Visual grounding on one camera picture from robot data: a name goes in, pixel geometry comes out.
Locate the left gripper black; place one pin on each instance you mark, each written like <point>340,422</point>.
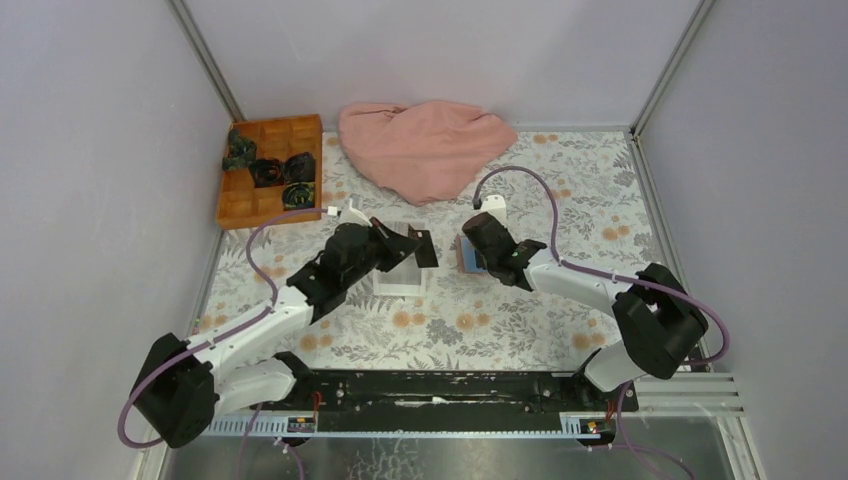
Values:
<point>395,247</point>

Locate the black rolled sock right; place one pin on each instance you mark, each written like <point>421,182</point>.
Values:
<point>299,168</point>

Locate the green patterned rolled sock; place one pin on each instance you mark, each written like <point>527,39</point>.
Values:
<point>241,152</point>

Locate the black rolled sock left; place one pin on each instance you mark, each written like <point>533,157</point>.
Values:
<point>266,172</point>

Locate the pink cloth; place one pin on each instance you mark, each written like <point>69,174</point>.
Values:
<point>426,152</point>

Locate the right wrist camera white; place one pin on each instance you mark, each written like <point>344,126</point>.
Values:
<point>495,205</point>

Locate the black rolled sock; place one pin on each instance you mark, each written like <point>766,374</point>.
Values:
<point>299,168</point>
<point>266,172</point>

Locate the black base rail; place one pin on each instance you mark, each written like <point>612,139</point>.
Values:
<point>452,402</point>

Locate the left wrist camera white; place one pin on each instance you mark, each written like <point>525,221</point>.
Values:
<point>348,215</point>

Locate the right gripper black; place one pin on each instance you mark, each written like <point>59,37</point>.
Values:
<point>503,227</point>

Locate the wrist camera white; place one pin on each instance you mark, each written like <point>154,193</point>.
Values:
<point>495,205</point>
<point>348,215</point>

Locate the white translucent card box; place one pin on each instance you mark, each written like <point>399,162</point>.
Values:
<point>404,280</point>

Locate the brown leather card holder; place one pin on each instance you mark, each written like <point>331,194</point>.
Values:
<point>468,258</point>

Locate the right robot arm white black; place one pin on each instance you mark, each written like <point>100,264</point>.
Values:
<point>658,326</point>

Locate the dark patterned rolled sock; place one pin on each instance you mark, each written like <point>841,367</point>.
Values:
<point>298,196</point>

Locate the wooden compartment tray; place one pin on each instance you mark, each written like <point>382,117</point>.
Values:
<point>240,204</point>

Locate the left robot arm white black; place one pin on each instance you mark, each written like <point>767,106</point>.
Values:
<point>184,385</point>

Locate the floral table mat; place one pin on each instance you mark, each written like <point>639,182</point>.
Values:
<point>577,188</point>

